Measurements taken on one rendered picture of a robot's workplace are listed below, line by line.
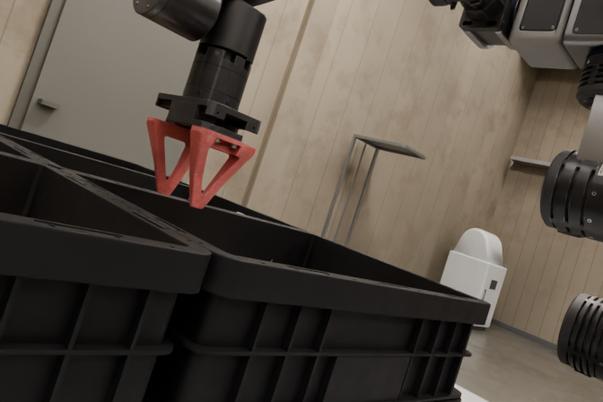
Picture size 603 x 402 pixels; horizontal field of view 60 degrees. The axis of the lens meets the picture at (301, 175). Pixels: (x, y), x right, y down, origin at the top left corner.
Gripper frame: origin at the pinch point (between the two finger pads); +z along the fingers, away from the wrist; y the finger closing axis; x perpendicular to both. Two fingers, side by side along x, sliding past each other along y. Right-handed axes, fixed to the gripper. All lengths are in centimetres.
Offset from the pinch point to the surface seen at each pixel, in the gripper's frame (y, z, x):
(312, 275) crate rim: 21.0, 1.8, -1.5
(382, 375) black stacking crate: 20.5, 9.8, 12.2
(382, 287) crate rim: 21.1, 1.9, 7.3
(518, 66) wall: -329, -301, 735
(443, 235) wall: -331, -13, 666
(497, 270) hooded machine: -245, 11, 674
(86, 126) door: -315, -6, 118
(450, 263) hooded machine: -300, 21, 650
